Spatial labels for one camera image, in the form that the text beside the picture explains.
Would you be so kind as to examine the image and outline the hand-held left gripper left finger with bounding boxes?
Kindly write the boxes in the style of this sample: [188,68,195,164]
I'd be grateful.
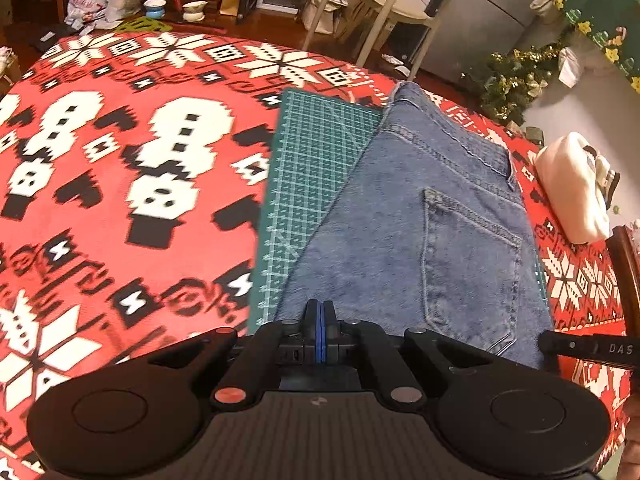
[150,300,321,410]

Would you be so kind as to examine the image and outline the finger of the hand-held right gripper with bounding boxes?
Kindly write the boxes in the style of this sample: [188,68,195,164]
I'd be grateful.
[537,330,583,361]

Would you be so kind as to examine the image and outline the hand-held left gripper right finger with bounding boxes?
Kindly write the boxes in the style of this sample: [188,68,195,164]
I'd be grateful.
[321,301,488,410]

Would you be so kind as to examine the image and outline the blue denim shorts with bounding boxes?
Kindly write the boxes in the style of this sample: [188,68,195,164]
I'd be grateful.
[270,81,556,371]

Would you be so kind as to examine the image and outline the white bag of clothes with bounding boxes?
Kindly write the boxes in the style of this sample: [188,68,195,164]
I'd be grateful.
[532,131,621,245]

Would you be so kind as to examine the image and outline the person's right hand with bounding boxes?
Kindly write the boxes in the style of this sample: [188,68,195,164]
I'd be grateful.
[620,390,640,480]

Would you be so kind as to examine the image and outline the wooden nightstand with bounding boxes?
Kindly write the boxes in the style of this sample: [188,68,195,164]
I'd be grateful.
[605,225,640,333]

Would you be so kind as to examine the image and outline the green cutting mat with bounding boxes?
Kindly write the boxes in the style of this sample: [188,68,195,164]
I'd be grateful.
[247,87,548,333]

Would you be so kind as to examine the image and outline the red printed blanket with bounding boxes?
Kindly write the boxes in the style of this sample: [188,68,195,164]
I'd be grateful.
[0,30,636,480]

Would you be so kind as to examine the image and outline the small christmas tree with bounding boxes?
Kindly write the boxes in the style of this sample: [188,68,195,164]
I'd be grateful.
[472,42,568,126]

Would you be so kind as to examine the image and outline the white hanging cloth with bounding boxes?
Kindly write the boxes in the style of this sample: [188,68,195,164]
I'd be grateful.
[557,46,583,87]

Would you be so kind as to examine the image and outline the white tote bag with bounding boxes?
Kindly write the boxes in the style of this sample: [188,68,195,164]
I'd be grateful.
[302,0,348,36]

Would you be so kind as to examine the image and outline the grey refrigerator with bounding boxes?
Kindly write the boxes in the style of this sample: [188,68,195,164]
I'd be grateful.
[415,0,581,86]

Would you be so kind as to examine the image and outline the green christmas printed cloth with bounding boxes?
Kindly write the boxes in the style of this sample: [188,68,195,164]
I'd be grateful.
[552,0,640,93]

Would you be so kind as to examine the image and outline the yellow green trivet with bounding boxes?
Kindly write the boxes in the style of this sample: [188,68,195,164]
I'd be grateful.
[116,16,168,37]

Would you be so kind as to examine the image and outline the white red plastic bag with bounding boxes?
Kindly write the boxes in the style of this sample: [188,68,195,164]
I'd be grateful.
[66,0,110,31]

